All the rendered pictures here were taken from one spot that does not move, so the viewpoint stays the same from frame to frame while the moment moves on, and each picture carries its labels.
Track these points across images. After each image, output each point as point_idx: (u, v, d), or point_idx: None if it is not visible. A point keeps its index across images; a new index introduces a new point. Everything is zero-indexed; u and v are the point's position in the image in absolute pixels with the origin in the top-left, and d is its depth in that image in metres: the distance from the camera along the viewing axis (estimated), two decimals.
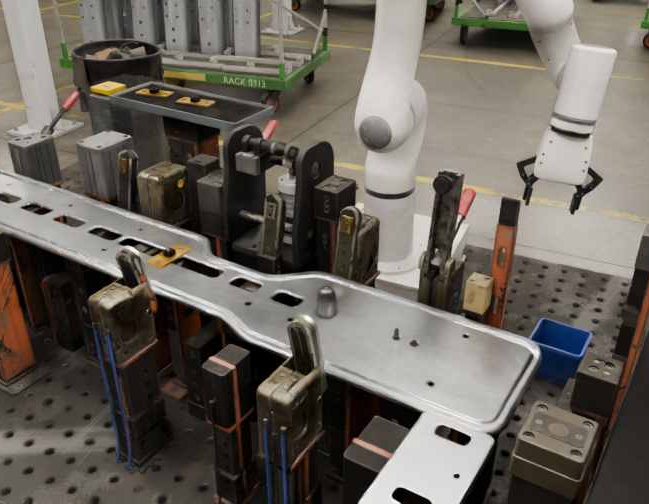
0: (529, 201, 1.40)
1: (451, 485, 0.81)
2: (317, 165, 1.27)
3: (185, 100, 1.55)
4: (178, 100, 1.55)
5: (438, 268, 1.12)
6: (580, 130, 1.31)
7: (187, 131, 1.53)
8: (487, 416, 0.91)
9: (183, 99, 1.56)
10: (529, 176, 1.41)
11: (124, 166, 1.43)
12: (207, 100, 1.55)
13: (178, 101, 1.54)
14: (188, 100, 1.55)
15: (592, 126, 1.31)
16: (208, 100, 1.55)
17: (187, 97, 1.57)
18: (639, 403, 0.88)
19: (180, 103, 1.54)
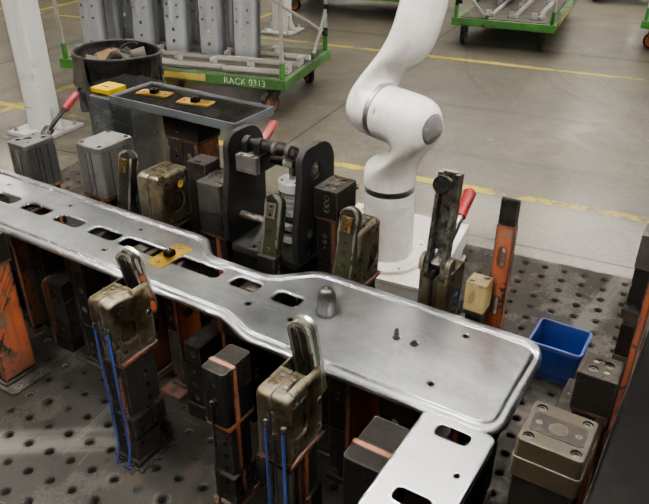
0: None
1: (451, 485, 0.81)
2: (317, 165, 1.27)
3: (185, 101, 1.55)
4: (178, 100, 1.55)
5: (438, 268, 1.12)
6: None
7: (187, 131, 1.53)
8: (487, 416, 0.91)
9: (183, 99, 1.56)
10: None
11: (124, 166, 1.43)
12: (207, 100, 1.55)
13: (178, 101, 1.54)
14: (188, 100, 1.55)
15: None
16: (208, 100, 1.55)
17: (187, 97, 1.57)
18: (639, 403, 0.88)
19: (181, 103, 1.54)
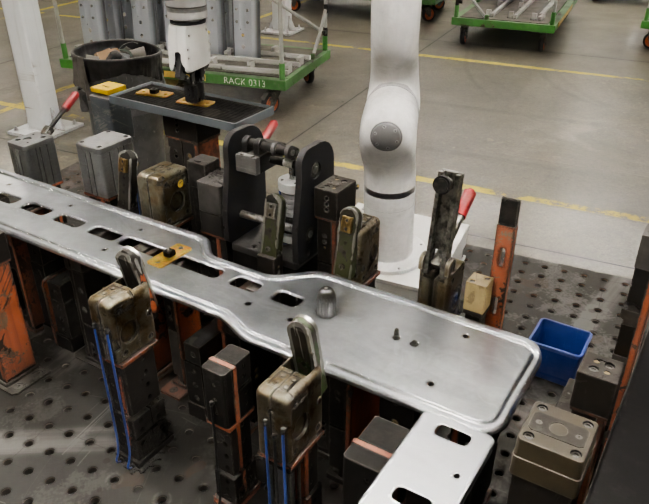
0: (198, 97, 1.53)
1: (451, 485, 0.81)
2: (317, 165, 1.27)
3: (185, 101, 1.55)
4: (178, 100, 1.55)
5: (438, 268, 1.12)
6: (206, 15, 1.45)
7: (187, 131, 1.53)
8: (487, 416, 0.91)
9: (183, 99, 1.56)
10: (183, 79, 1.50)
11: (124, 166, 1.43)
12: (207, 100, 1.55)
13: (178, 101, 1.54)
14: None
15: (205, 8, 1.46)
16: (208, 100, 1.55)
17: None
18: (639, 403, 0.88)
19: (181, 103, 1.54)
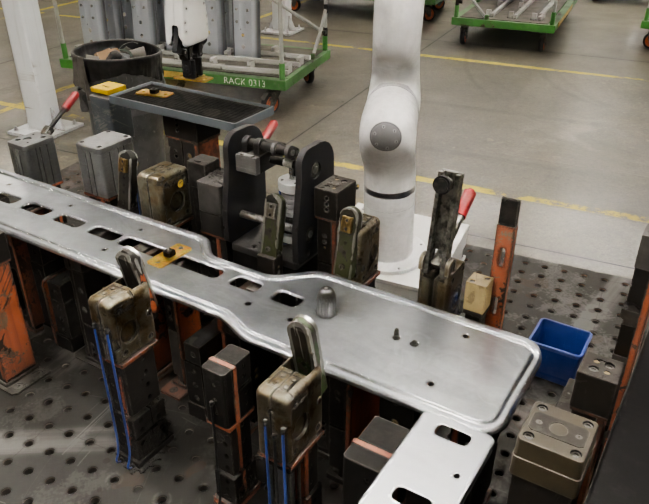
0: (196, 73, 1.50)
1: (451, 485, 0.81)
2: (317, 165, 1.27)
3: (183, 76, 1.52)
4: (176, 76, 1.52)
5: (438, 268, 1.12)
6: None
7: (187, 131, 1.53)
8: (487, 416, 0.91)
9: (181, 75, 1.53)
10: (181, 53, 1.47)
11: (124, 166, 1.43)
12: (205, 76, 1.52)
13: (176, 77, 1.52)
14: None
15: None
16: (206, 76, 1.52)
17: None
18: (639, 403, 0.88)
19: (178, 79, 1.51)
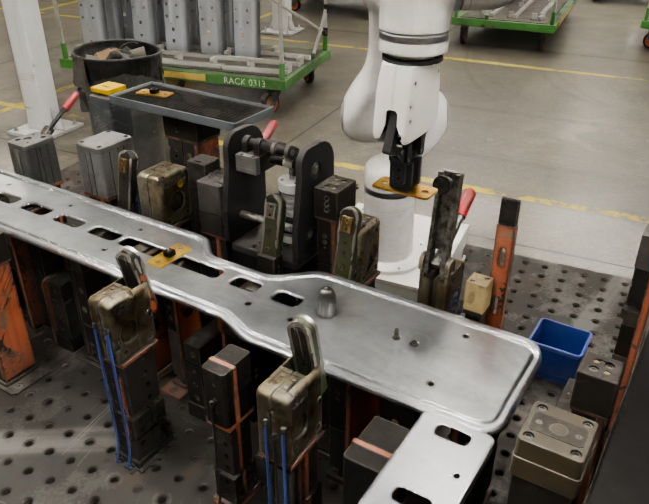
0: (412, 182, 0.91)
1: (451, 485, 0.81)
2: (317, 165, 1.27)
3: (388, 185, 0.93)
4: (376, 183, 0.94)
5: (438, 268, 1.12)
6: (447, 48, 0.83)
7: (187, 131, 1.53)
8: (487, 416, 0.91)
9: (383, 180, 0.95)
10: None
11: (124, 166, 1.43)
12: (424, 186, 0.93)
13: (377, 185, 0.93)
14: None
15: None
16: (425, 186, 0.93)
17: (389, 177, 0.96)
18: (639, 403, 0.88)
19: (380, 189, 0.93)
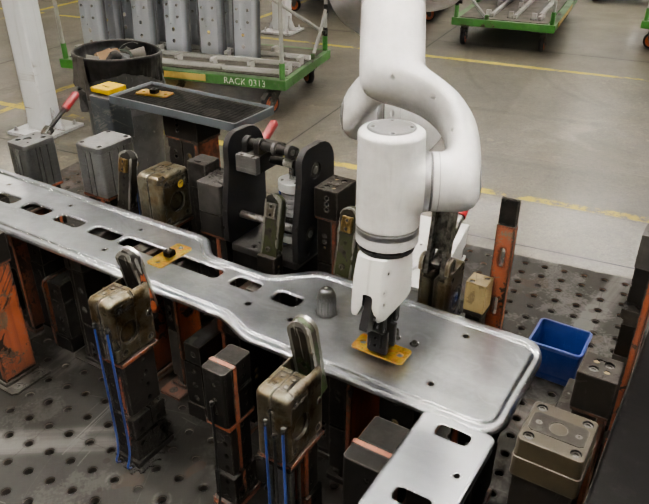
0: (387, 347, 0.99)
1: (451, 485, 0.81)
2: (317, 165, 1.27)
3: (366, 345, 1.02)
4: (356, 342, 1.02)
5: (438, 268, 1.12)
6: (418, 240, 0.91)
7: (187, 131, 1.53)
8: (487, 416, 0.91)
9: (362, 339, 1.03)
10: None
11: (124, 166, 1.43)
12: (399, 347, 1.01)
13: (356, 346, 1.01)
14: None
15: None
16: (401, 347, 1.01)
17: (367, 334, 1.04)
18: (639, 403, 0.88)
19: (359, 350, 1.01)
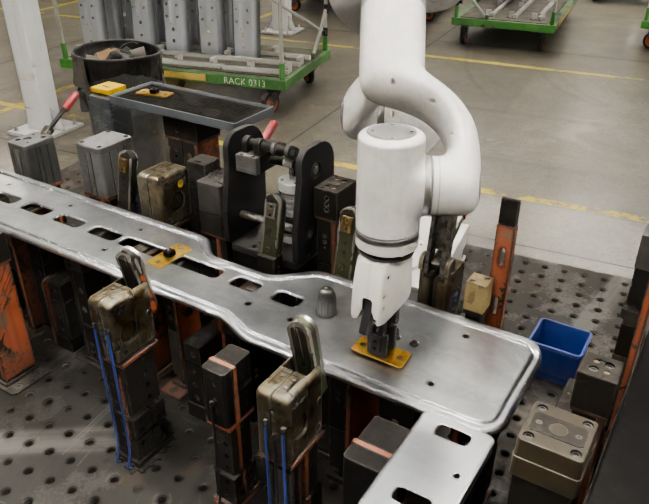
0: (387, 350, 0.99)
1: (451, 485, 0.81)
2: (317, 165, 1.27)
3: (366, 348, 1.02)
4: (356, 345, 1.02)
5: (438, 268, 1.12)
6: (417, 243, 0.91)
7: (187, 131, 1.53)
8: (487, 416, 0.91)
9: (362, 342, 1.03)
10: None
11: (124, 166, 1.43)
12: (399, 350, 1.01)
13: (356, 349, 1.02)
14: None
15: None
16: (400, 350, 1.01)
17: (367, 337, 1.04)
18: (639, 403, 0.88)
19: (359, 353, 1.01)
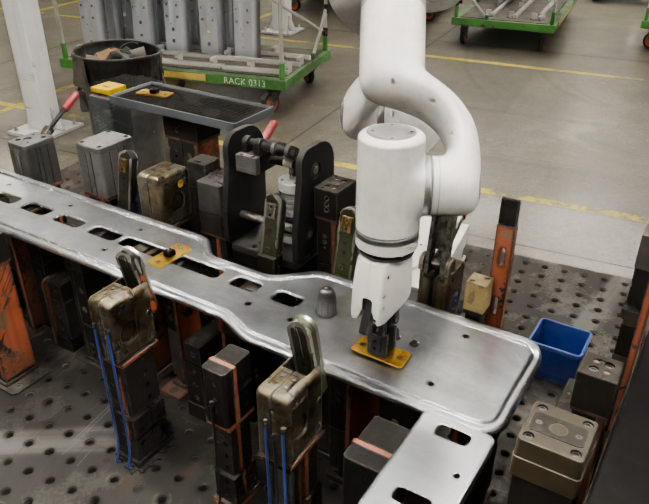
0: (387, 350, 0.99)
1: (451, 485, 0.81)
2: (317, 165, 1.27)
3: (366, 348, 1.02)
4: (356, 345, 1.02)
5: (438, 268, 1.12)
6: (417, 243, 0.91)
7: (187, 131, 1.53)
8: (487, 416, 0.91)
9: (362, 342, 1.03)
10: None
11: (124, 166, 1.43)
12: (399, 350, 1.01)
13: (356, 349, 1.02)
14: None
15: None
16: (400, 350, 1.01)
17: (367, 337, 1.04)
18: (639, 403, 0.88)
19: (359, 353, 1.01)
